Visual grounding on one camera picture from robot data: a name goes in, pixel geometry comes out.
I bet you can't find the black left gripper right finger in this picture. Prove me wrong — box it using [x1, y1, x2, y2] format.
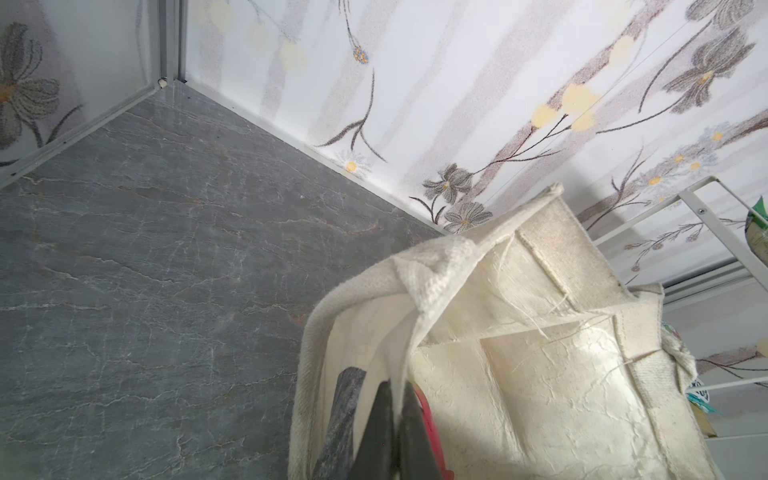
[398, 382, 444, 480]

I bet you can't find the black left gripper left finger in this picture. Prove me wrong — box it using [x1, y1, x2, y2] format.
[348, 381, 397, 480]

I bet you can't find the cream canvas tote bag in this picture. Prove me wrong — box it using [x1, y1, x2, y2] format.
[288, 184, 718, 479]

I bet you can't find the green candy bag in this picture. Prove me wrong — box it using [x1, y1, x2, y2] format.
[744, 196, 768, 264]

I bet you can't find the teal Fox's candy bag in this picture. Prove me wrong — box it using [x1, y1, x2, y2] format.
[686, 379, 717, 438]

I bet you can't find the white wooden two-tier shelf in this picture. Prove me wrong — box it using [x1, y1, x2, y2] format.
[592, 174, 767, 444]

